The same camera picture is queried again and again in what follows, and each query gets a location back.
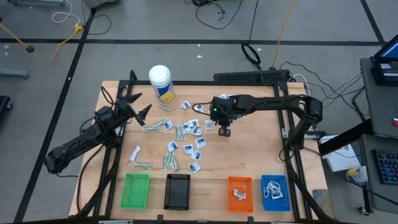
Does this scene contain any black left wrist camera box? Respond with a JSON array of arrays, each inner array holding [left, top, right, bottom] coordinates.
[[94, 105, 113, 124]]

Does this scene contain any yellow extension cable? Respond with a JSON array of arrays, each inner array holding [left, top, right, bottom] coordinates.
[[35, 24, 85, 60]]

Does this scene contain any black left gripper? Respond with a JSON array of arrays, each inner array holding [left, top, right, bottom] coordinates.
[[113, 92, 153, 127]]

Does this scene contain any white floor cable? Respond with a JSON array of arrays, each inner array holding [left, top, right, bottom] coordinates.
[[50, 0, 82, 26]]

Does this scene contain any black desk beam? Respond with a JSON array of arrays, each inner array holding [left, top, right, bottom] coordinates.
[[318, 119, 376, 157]]

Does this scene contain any black floor object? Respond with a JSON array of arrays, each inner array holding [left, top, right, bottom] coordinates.
[[0, 95, 13, 113]]

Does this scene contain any black keyboard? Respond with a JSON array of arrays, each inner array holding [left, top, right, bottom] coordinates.
[[371, 149, 398, 185]]

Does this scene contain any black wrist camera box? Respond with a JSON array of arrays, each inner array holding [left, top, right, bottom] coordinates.
[[210, 96, 225, 121], [94, 105, 113, 124]]

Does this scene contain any orange plastic basket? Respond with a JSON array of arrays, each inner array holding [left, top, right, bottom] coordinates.
[[227, 175, 254, 214]]

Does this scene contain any small wipes canister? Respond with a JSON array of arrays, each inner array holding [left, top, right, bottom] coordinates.
[[345, 166, 369, 184]]

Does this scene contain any black laptop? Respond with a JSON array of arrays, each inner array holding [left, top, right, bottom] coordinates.
[[370, 33, 398, 87]]

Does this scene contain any white-lidded disinfectant wipes canister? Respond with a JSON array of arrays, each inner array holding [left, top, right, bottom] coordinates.
[[147, 64, 176, 103]]

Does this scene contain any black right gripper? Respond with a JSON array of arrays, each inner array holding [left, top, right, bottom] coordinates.
[[218, 96, 240, 138]]

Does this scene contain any black floor cable loop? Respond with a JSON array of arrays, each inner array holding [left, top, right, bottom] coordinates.
[[81, 0, 112, 36]]

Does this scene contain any blue plastic basket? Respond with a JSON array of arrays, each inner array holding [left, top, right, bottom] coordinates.
[[260, 174, 291, 212]]

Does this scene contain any black coiled cable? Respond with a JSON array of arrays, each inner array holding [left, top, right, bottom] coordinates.
[[241, 0, 262, 71]]

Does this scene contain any grey desk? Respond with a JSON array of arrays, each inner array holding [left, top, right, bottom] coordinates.
[[359, 133, 398, 215], [359, 57, 398, 138]]

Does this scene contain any green plastic basket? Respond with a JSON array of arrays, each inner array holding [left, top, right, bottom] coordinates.
[[120, 172, 150, 210]]

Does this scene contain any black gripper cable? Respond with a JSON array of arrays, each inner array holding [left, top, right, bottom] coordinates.
[[99, 85, 115, 106], [192, 101, 216, 118]]

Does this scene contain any grey floor base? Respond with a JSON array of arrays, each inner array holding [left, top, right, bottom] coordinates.
[[0, 68, 30, 80], [6, 0, 67, 7]]

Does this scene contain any black cable bundle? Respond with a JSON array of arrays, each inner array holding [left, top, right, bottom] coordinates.
[[279, 60, 366, 122]]

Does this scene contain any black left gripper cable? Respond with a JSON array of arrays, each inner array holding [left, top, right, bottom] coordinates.
[[99, 85, 115, 106]]

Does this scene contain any black plastic basket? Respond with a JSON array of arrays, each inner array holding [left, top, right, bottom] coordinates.
[[163, 173, 192, 211]]

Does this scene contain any yellow hanging cable black end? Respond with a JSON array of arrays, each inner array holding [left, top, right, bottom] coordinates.
[[0, 23, 35, 54], [271, 0, 299, 71]]

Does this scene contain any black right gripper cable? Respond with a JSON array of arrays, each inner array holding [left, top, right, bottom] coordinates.
[[192, 101, 216, 118]]

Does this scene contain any black perforated long box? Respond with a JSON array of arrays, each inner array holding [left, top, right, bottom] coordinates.
[[213, 69, 292, 84]]

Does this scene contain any white box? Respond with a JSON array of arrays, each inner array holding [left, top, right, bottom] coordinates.
[[322, 144, 361, 173]]

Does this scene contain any black tangled floor cable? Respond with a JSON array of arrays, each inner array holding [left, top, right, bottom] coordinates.
[[185, 0, 244, 30]]

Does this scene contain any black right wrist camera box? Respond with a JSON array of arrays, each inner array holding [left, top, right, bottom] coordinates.
[[210, 96, 225, 121]]

